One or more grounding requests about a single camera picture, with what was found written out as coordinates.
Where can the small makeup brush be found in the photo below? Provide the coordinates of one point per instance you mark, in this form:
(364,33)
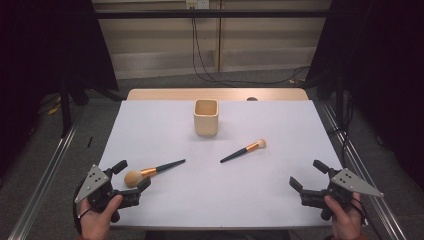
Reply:
(252,146)

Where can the person's left hand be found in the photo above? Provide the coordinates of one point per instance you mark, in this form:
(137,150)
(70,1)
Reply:
(96,223)

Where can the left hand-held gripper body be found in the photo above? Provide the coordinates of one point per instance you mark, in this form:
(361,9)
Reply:
(100,195)

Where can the small black stick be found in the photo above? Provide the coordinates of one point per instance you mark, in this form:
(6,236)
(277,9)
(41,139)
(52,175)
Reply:
(89,142)

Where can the black metal stand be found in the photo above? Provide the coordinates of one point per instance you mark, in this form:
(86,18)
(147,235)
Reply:
(65,113)

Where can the wooden table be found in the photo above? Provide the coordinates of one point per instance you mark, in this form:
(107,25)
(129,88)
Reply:
(166,94)

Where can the metal floor rail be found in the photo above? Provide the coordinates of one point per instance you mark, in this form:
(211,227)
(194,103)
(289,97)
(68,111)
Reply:
(388,220)
(45,185)

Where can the person's right hand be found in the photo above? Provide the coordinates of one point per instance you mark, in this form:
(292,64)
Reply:
(346,221)

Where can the white wall outlet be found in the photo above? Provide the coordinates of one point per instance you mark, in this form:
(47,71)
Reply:
(201,4)

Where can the black horizontal bar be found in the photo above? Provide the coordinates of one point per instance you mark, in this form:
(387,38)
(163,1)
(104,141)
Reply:
(233,13)

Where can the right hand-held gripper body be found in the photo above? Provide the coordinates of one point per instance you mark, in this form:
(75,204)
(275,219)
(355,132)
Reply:
(336,193)

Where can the beige square cup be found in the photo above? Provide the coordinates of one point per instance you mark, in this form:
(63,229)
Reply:
(206,125)

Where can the black curtain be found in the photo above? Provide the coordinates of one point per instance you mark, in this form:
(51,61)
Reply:
(40,50)
(383,66)

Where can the yellow tape piece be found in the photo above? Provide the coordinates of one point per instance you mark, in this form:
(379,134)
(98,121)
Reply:
(53,111)

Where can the large makeup brush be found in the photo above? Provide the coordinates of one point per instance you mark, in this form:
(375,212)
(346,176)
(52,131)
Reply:
(133,179)

